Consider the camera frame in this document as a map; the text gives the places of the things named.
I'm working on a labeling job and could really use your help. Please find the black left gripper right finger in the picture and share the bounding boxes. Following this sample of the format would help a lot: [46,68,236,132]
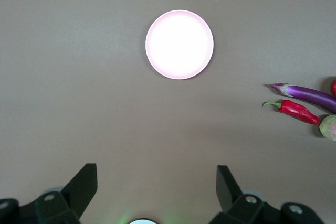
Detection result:
[209,165,325,224]

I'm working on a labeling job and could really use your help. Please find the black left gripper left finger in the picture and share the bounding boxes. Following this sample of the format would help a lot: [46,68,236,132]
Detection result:
[0,163,99,224]

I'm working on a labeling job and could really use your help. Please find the red chili pepper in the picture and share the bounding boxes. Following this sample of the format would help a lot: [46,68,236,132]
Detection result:
[262,99,320,125]

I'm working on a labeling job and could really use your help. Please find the green round vegetable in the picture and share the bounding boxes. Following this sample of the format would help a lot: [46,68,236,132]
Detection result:
[318,114,336,141]

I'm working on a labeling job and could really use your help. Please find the long purple eggplant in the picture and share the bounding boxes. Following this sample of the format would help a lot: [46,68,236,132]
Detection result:
[270,82,336,113]

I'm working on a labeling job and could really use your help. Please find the round pink plate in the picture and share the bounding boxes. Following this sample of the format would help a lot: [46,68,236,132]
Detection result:
[145,9,215,80]

